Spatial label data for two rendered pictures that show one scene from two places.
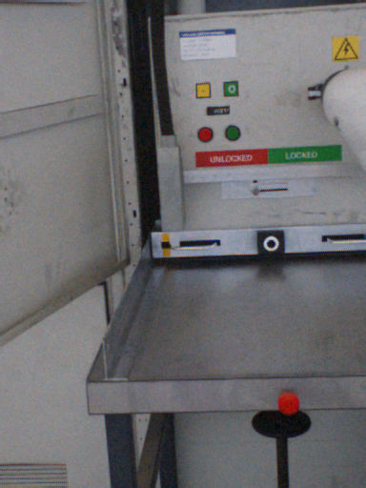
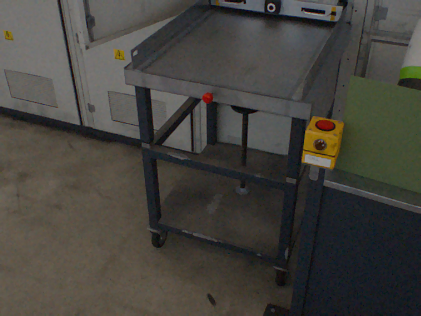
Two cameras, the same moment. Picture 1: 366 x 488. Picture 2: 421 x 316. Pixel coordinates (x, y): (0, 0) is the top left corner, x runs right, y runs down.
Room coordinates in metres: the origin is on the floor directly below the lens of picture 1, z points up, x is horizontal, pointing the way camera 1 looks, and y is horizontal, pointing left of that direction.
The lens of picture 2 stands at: (-0.13, -0.56, 1.53)
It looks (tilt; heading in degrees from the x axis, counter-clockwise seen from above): 36 degrees down; 18
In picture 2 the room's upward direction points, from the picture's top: straight up
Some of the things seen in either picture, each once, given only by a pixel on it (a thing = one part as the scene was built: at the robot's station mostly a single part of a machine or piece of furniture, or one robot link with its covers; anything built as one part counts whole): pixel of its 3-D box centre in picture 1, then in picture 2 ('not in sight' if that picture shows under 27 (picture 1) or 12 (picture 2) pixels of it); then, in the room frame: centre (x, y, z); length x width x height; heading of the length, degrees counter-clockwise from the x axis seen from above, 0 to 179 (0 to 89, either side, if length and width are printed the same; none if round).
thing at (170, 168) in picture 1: (172, 186); not in sight; (1.73, 0.01, 1.04); 0.08 x 0.05 x 0.17; 175
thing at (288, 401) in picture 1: (288, 400); (208, 96); (1.12, -0.15, 0.82); 0.04 x 0.03 x 0.03; 175
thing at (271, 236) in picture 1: (271, 241); (272, 6); (1.76, -0.20, 0.90); 0.06 x 0.03 x 0.05; 85
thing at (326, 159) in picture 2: not in sight; (322, 142); (0.92, -0.51, 0.85); 0.08 x 0.08 x 0.10; 85
